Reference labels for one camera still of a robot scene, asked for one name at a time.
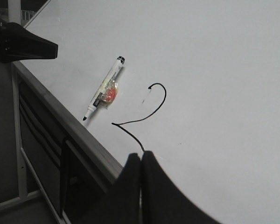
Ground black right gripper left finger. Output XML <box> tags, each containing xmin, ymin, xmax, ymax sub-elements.
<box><xmin>71</xmin><ymin>153</ymin><xmax>141</xmax><ymax>224</ymax></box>

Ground white whiteboard with grey frame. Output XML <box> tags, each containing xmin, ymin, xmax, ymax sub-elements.
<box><xmin>23</xmin><ymin>0</ymin><xmax>280</xmax><ymax>224</ymax></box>

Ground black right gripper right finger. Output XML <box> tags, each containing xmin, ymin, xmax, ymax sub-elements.
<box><xmin>141</xmin><ymin>151</ymin><xmax>219</xmax><ymax>224</ymax></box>

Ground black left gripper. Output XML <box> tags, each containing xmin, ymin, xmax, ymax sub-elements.
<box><xmin>0</xmin><ymin>8</ymin><xmax>58</xmax><ymax>63</ymax></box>

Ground white black-tipped whiteboard marker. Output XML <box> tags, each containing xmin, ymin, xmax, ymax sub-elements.
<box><xmin>83</xmin><ymin>56</ymin><xmax>125</xmax><ymax>121</ymax></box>

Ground white metal stand frame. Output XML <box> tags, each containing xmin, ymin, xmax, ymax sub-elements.
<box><xmin>0</xmin><ymin>0</ymin><xmax>61</xmax><ymax>224</ymax></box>

